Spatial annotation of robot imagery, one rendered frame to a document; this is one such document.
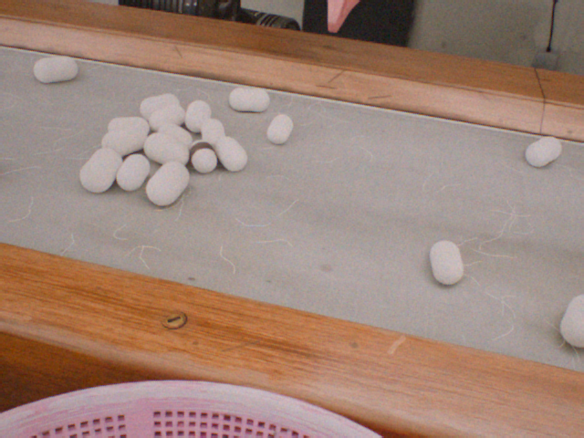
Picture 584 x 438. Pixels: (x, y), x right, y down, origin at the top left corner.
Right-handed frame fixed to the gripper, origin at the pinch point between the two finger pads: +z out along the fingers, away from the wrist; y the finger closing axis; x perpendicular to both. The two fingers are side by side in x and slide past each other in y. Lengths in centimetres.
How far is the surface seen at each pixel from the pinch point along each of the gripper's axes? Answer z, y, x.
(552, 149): 6.1, 18.8, 4.1
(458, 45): -110, 27, 168
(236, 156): 13.6, -4.3, -2.1
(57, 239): 22.7, -12.2, -7.8
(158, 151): 14.4, -9.8, -2.8
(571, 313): 21.2, 16.9, -8.5
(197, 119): 10.0, -9.0, 0.9
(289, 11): -115, -44, 167
